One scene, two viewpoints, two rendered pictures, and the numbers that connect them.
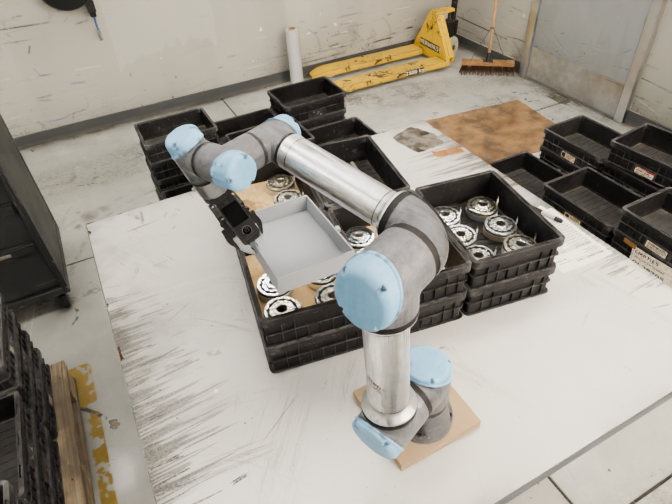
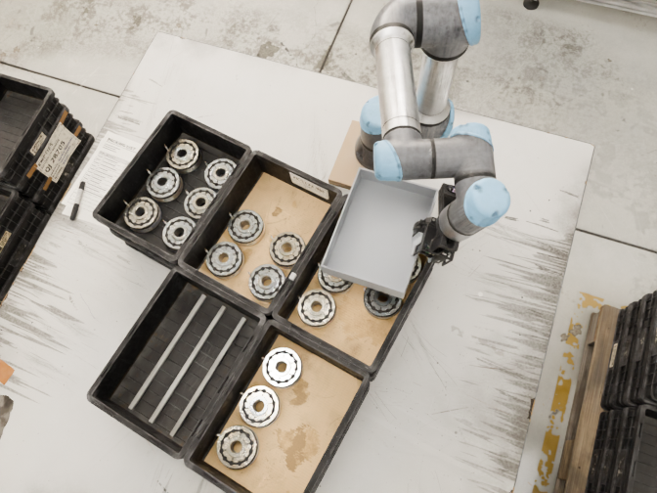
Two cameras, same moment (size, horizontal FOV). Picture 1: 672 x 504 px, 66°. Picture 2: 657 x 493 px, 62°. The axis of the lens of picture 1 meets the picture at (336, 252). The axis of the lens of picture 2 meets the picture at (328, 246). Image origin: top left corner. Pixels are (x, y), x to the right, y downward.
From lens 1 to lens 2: 1.49 m
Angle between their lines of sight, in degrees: 62
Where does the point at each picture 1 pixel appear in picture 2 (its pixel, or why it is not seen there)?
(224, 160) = (484, 130)
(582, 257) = (127, 148)
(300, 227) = (353, 252)
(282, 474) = not seen: hidden behind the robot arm
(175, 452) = (539, 271)
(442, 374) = not seen: hidden behind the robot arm
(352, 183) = (405, 61)
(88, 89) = not seen: outside the picture
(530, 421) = (324, 103)
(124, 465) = (523, 468)
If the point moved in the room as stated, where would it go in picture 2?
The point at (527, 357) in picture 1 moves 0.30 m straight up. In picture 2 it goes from (272, 129) to (254, 72)
